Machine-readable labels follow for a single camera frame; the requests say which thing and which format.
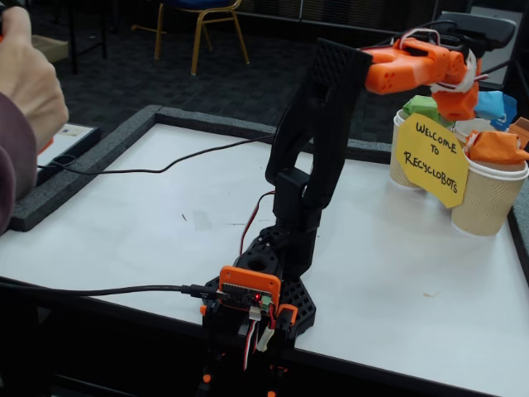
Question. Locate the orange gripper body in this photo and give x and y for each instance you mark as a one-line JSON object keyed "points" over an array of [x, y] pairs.
{"points": [[455, 108]]}

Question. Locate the black robot base clamp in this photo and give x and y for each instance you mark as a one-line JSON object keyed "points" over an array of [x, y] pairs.
{"points": [[299, 299]]}

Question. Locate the maroon sleeved forearm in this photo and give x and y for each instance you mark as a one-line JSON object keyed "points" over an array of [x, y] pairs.
{"points": [[14, 157]]}

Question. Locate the person's bare hand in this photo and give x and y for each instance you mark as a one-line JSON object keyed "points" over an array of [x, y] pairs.
{"points": [[29, 82]]}

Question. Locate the ribbed brown paper cup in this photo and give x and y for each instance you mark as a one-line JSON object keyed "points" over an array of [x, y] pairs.
{"points": [[398, 169], [483, 207], [465, 126]]}

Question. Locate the blue recycling bin tag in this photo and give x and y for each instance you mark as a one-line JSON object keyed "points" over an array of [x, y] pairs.
{"points": [[502, 121]]}

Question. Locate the yellow welcome paper sign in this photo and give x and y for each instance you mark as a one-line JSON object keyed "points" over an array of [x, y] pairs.
{"points": [[430, 161]]}

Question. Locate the orange recycling bin tag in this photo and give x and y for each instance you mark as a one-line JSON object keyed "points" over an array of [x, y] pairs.
{"points": [[522, 128]]}

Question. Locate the short dark grey foam strip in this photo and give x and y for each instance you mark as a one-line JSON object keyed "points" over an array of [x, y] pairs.
{"points": [[368, 151]]}

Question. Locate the small paper label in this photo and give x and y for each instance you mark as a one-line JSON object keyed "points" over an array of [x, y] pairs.
{"points": [[74, 131]]}

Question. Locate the white side table black edge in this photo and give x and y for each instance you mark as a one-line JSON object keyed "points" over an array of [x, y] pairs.
{"points": [[70, 142]]}

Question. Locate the brown cardboard box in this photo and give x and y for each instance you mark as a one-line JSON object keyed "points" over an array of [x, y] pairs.
{"points": [[53, 47]]}

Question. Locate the white panel black frame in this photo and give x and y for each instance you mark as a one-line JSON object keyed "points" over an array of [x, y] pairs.
{"points": [[502, 62]]}

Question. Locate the orange controller board mount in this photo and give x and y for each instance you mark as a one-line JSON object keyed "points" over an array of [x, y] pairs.
{"points": [[248, 279]]}

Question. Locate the gold frame blue chair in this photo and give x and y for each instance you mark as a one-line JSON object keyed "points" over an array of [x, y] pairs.
{"points": [[198, 3]]}

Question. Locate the black metal table frame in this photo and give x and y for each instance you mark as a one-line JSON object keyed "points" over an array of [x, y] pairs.
{"points": [[74, 49]]}

